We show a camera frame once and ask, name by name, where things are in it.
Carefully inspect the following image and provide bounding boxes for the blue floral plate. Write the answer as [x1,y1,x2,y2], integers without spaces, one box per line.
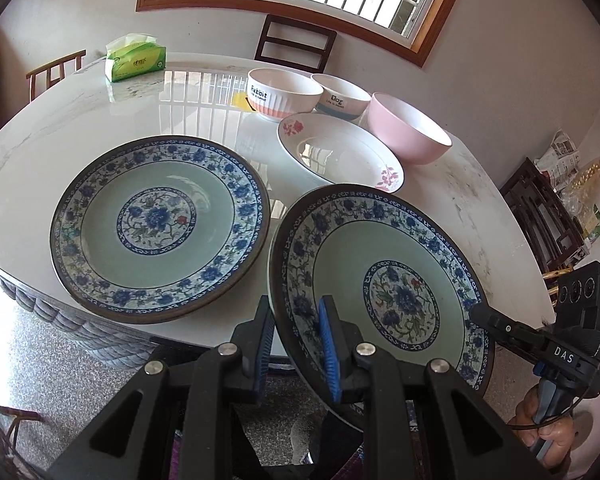
[50,136,271,324]
[268,184,494,429]

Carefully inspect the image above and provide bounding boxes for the pink bowl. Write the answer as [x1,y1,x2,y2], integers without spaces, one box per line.
[365,92,453,165]

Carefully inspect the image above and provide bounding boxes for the white plate pink flowers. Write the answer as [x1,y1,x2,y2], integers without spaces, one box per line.
[277,113,405,193]

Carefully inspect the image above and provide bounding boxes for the white bowl orange stripes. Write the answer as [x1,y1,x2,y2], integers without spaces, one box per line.
[247,67,323,122]

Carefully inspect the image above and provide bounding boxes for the white bowl blue stripes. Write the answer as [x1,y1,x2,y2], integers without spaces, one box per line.
[311,74,372,122]

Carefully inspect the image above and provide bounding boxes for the person's right hand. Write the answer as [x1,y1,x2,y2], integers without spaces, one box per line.
[507,387,586,468]

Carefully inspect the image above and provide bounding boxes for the quilted grey table skirt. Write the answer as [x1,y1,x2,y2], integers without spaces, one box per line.
[0,269,158,370]

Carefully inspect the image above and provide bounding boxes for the dark wooden side cabinet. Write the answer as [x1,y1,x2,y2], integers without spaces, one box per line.
[500,158,585,273]

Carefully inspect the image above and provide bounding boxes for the clear plastic bag items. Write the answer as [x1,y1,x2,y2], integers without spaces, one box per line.
[560,157,600,247]

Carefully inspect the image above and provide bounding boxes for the newspaper bundle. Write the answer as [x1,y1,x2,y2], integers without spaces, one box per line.
[534,130,580,191]

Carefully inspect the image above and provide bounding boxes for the yellow warning sticker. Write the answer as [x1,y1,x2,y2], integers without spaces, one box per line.
[232,91,254,113]

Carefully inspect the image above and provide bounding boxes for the green tissue pack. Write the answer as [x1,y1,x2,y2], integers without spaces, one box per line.
[105,34,166,82]

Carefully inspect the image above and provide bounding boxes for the light wooden chair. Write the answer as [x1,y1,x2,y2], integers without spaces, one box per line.
[26,50,86,102]

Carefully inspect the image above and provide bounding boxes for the dark wooden chair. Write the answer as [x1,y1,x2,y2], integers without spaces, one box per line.
[254,14,337,74]

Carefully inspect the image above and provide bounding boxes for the black cable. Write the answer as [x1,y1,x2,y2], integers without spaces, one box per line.
[509,398,600,434]

